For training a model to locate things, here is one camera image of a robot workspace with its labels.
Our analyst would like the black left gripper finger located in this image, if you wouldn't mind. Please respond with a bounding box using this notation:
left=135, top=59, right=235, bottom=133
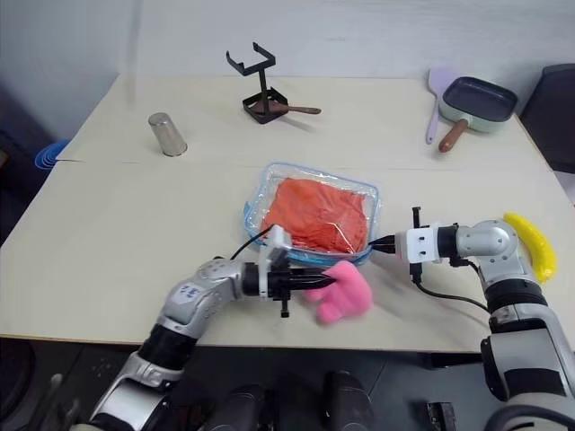
left=290, top=278, right=338, bottom=293
left=290, top=268, right=334, bottom=282

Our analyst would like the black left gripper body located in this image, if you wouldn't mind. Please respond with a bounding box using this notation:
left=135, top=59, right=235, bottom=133
left=268, top=248, right=295, bottom=319

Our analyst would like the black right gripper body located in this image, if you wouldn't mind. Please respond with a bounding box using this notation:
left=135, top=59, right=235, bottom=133
left=390, top=206, right=424, bottom=259

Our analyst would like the clear plastic zipper pouch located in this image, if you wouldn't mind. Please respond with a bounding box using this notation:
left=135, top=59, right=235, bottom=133
left=242, top=161, right=383, bottom=267

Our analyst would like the orange cloth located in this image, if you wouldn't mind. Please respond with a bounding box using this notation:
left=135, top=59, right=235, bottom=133
left=260, top=177, right=367, bottom=255

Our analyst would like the pink plush toy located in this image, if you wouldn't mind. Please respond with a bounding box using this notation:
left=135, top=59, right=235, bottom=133
left=304, top=259, right=375, bottom=325

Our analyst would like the yellow toy banana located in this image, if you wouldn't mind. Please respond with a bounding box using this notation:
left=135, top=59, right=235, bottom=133
left=502, top=212, right=558, bottom=285

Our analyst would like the purple silicone spatula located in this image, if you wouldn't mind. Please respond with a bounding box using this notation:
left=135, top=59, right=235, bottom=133
left=424, top=66, right=460, bottom=145

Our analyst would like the brown wooden spoon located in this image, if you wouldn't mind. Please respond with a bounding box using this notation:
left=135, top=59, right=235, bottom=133
left=253, top=102, right=323, bottom=116

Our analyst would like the green square frying pan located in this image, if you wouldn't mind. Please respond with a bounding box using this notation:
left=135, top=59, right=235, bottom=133
left=437, top=76, right=519, bottom=154

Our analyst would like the small black ribbed block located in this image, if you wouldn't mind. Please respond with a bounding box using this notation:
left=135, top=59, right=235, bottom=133
left=426, top=401, right=456, bottom=431

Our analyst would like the black metal stand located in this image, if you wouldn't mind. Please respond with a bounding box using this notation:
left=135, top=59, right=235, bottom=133
left=226, top=41, right=289, bottom=124

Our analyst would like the stainless steel cup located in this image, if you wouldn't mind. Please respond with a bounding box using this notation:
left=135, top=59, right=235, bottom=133
left=147, top=112, right=189, bottom=158

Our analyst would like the blue plastic stool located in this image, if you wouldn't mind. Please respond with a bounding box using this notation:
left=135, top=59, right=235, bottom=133
left=33, top=138, right=73, bottom=172

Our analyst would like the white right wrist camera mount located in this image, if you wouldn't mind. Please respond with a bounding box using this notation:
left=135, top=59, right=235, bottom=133
left=404, top=223, right=444, bottom=264

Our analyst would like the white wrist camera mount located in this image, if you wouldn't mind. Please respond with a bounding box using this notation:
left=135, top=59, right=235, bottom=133
left=404, top=223, right=444, bottom=264
left=257, top=224, right=293, bottom=298

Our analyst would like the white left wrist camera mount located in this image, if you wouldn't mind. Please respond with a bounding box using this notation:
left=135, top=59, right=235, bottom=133
left=257, top=224, right=293, bottom=298

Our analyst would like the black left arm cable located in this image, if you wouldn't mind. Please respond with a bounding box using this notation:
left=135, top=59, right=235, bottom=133
left=229, top=225, right=275, bottom=261

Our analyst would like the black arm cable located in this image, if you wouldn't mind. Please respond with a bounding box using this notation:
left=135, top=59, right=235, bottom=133
left=229, top=225, right=275, bottom=261
left=409, top=256, right=491, bottom=312

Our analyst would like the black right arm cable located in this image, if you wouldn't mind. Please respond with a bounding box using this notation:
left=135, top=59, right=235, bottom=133
left=409, top=256, right=491, bottom=312

